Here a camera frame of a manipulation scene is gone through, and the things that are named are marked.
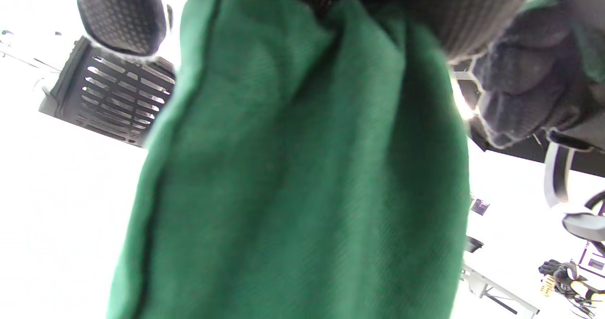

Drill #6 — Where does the person's right hand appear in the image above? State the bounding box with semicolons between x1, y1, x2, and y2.
472;5;605;149

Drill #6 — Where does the person's left hand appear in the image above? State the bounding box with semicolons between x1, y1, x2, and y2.
73;0;549;64

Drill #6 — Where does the black white handheld controller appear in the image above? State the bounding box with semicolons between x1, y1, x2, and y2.
544;111;605;209

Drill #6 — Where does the green drawstring bag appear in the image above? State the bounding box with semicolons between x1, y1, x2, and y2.
106;0;605;319

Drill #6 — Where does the black mesh office chair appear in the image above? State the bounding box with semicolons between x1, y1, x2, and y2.
40;35;176;148

